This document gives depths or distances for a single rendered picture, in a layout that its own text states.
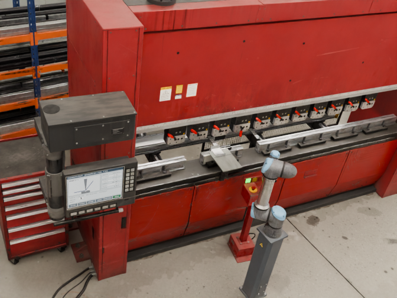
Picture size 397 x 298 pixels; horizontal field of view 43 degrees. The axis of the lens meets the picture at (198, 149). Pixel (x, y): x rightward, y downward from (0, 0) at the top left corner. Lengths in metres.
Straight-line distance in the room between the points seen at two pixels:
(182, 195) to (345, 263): 1.79
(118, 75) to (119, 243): 1.56
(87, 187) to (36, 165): 0.99
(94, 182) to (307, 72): 2.05
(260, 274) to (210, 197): 0.78
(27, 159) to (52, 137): 1.26
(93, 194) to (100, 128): 0.48
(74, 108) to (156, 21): 0.82
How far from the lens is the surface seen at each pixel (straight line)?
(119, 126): 2.89
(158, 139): 4.28
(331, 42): 4.24
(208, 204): 4.46
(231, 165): 4.11
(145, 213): 4.19
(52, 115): 2.84
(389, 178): 5.84
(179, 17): 3.35
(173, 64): 3.52
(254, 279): 4.30
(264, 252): 4.02
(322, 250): 5.10
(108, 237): 4.07
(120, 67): 3.12
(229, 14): 3.52
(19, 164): 4.03
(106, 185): 3.13
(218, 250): 4.78
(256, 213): 3.81
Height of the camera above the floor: 3.57
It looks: 38 degrees down
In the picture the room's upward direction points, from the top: 10 degrees clockwise
